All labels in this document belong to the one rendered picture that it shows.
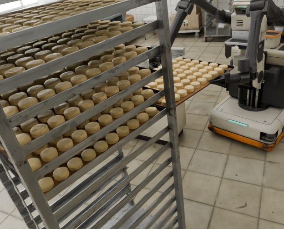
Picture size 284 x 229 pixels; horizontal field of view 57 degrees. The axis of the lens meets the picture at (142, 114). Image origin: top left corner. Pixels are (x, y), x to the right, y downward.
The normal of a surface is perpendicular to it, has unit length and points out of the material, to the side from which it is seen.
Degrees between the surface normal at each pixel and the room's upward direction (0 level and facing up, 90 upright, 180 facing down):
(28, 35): 90
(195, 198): 0
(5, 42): 90
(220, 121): 90
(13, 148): 90
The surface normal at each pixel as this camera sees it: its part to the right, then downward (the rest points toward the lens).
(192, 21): -0.33, 0.52
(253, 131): -0.68, 0.46
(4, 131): 0.72, 0.27
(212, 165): -0.14, -0.85
